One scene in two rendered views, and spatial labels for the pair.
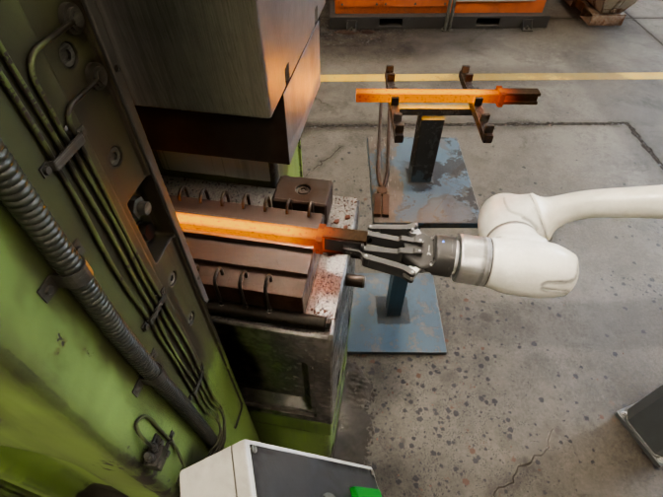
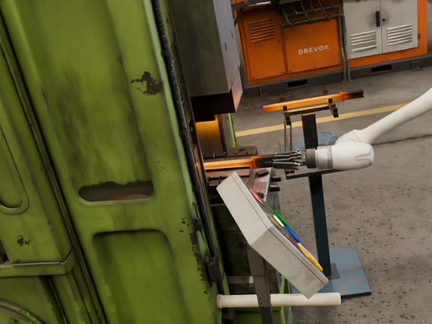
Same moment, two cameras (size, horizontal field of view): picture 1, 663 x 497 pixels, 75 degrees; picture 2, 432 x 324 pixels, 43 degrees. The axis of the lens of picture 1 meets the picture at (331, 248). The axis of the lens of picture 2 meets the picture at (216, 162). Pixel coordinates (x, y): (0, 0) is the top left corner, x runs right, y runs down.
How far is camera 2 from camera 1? 1.46 m
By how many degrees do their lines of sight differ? 23
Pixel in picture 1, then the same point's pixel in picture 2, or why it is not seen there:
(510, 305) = (420, 256)
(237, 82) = (219, 83)
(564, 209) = (368, 132)
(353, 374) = (300, 315)
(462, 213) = not seen: hidden behind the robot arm
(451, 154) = (331, 139)
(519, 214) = (347, 137)
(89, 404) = (185, 178)
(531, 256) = (347, 146)
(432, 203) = not seen: hidden behind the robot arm
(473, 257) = (322, 152)
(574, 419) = not seen: outside the picture
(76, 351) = (183, 157)
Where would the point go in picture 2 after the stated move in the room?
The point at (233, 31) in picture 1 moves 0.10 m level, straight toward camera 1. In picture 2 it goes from (218, 70) to (225, 78)
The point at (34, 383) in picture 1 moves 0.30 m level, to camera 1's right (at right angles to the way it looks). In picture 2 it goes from (177, 157) to (272, 142)
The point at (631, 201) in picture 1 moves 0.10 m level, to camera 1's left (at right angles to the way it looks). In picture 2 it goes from (390, 118) to (364, 123)
